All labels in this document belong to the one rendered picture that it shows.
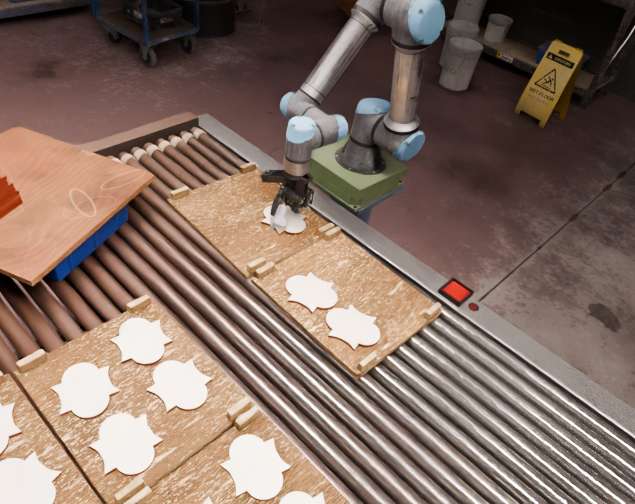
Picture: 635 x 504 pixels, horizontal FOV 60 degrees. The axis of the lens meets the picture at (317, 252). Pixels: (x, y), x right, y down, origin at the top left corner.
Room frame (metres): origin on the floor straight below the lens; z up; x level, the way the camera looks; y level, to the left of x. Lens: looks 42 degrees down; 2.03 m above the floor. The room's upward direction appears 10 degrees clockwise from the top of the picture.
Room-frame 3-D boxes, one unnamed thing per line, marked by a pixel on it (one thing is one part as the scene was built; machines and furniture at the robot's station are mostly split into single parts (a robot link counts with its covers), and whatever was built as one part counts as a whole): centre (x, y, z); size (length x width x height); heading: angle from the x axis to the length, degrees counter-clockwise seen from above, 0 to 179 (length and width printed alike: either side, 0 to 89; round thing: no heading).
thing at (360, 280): (1.06, -0.10, 0.93); 0.41 x 0.35 x 0.02; 51
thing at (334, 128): (1.40, 0.05, 1.24); 0.11 x 0.11 x 0.08; 47
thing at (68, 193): (1.12, 0.82, 1.03); 0.50 x 0.50 x 0.02; 76
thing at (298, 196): (1.31, 0.09, 1.08); 0.09 x 0.08 x 0.12; 56
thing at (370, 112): (1.72, -0.11, 1.12); 0.13 x 0.12 x 0.14; 47
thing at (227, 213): (1.33, 0.22, 0.93); 0.41 x 0.35 x 0.02; 50
